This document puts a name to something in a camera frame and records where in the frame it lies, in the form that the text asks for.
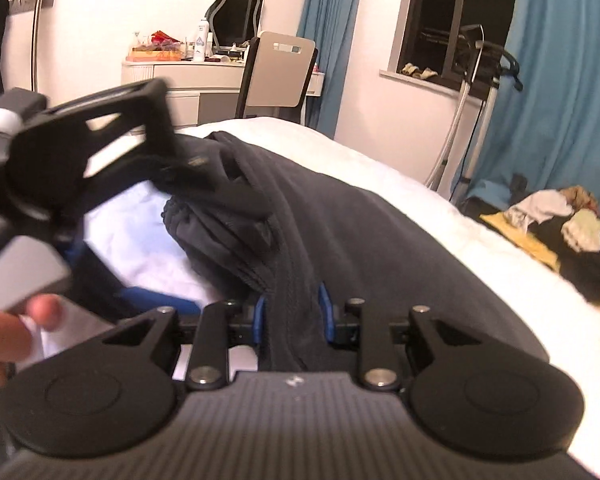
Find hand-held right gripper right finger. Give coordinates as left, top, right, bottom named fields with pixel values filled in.
left=318, top=284, right=486, bottom=392

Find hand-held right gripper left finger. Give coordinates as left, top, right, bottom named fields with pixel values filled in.
left=102, top=296, right=268, bottom=392

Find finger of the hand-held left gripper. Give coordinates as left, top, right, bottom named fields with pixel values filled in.
left=55, top=78, right=211, bottom=221
left=62, top=240, right=201, bottom=321

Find black pants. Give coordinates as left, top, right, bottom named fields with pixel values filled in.
left=157, top=131, right=551, bottom=376

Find person's left hand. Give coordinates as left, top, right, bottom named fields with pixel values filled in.
left=0, top=294, right=66, bottom=391

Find white dressing table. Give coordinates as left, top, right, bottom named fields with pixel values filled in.
left=121, top=55, right=326, bottom=128

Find cluttered cosmetics tray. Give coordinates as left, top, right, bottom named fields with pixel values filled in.
left=127, top=30, right=188, bottom=62

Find white spray bottle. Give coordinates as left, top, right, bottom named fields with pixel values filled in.
left=192, top=18, right=210, bottom=62

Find black wavy vanity mirror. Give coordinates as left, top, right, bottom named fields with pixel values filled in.
left=205, top=0, right=264, bottom=53

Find curved floor lamp pole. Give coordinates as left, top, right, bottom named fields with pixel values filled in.
left=30, top=0, right=49, bottom=93

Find white tissue box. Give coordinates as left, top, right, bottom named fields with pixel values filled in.
left=307, top=65, right=326, bottom=97

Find black leather sofa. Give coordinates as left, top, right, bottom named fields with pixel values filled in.
left=460, top=195, right=600, bottom=321

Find narrow blue curtain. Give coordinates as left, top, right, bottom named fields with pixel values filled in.
left=297, top=0, right=366, bottom=141

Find yellow cloth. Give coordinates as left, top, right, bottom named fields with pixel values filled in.
left=480, top=210, right=561, bottom=273

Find white cloth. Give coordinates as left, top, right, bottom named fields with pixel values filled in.
left=510, top=191, right=573, bottom=228

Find beige cloth on window sill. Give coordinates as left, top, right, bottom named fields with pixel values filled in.
left=401, top=62, right=438, bottom=80

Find cream knitted garment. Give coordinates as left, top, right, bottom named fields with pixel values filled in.
left=560, top=208, right=600, bottom=253

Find brown cloth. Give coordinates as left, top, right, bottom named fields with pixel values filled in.
left=560, top=185, right=600, bottom=216

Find dark framed window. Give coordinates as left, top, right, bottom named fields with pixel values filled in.
left=397, top=0, right=523, bottom=96

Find garment steamer stand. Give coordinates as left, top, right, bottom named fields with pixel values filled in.
left=425, top=24, right=523, bottom=201

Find wide blue curtain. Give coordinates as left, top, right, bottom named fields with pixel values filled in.
left=452, top=0, right=600, bottom=221

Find beige chair with black frame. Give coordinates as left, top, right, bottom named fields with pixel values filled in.
left=235, top=31, right=318, bottom=126

